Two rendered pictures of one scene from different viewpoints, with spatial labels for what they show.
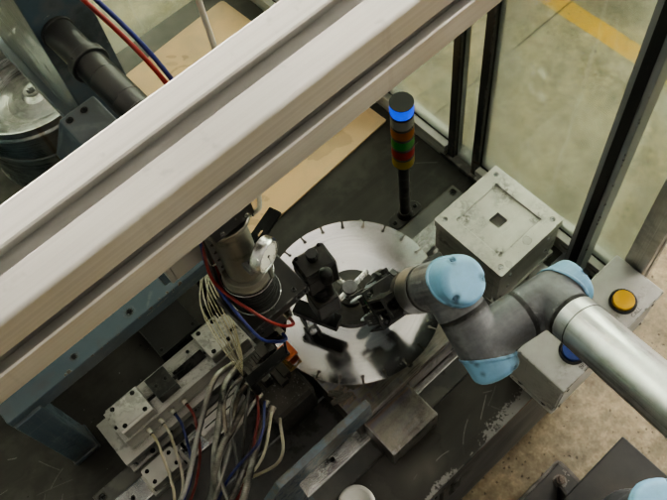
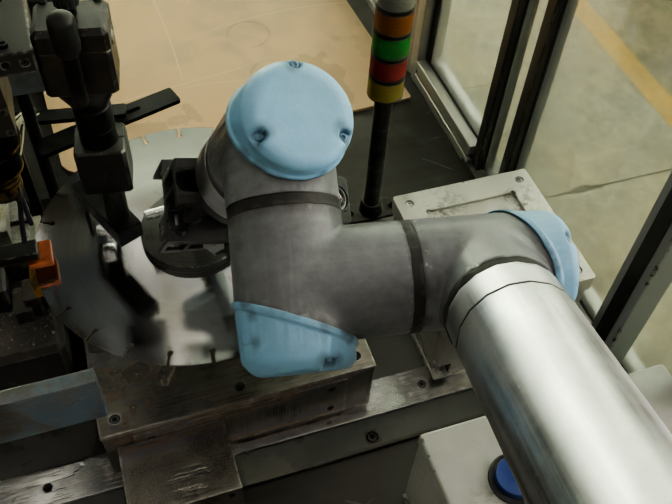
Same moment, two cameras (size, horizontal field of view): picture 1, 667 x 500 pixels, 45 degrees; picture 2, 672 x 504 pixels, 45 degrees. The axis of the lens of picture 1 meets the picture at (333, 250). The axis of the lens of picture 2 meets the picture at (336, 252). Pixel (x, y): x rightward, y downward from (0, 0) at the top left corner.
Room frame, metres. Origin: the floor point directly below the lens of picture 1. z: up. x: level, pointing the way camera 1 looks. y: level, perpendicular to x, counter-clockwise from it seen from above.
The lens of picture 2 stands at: (0.08, -0.26, 1.61)
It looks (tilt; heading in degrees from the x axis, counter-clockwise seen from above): 51 degrees down; 10
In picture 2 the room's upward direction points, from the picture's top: 4 degrees clockwise
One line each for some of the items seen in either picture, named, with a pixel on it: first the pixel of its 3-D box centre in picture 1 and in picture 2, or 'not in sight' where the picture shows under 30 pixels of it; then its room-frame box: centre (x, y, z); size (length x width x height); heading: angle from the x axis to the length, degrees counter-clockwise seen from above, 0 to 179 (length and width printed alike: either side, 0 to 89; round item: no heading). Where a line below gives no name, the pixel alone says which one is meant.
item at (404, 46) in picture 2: (402, 138); (391, 39); (0.86, -0.17, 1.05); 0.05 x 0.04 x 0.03; 32
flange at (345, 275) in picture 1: (351, 296); (192, 224); (0.60, -0.02, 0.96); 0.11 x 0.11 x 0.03
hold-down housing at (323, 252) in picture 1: (319, 282); (88, 96); (0.54, 0.03, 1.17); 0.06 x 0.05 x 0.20; 113
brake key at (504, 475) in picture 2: (573, 351); (514, 479); (0.43, -0.39, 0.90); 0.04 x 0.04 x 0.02
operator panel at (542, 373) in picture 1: (584, 335); (552, 476); (0.48, -0.44, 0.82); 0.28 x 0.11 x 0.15; 122
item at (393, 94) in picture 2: (403, 157); (385, 83); (0.86, -0.17, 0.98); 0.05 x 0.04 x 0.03; 32
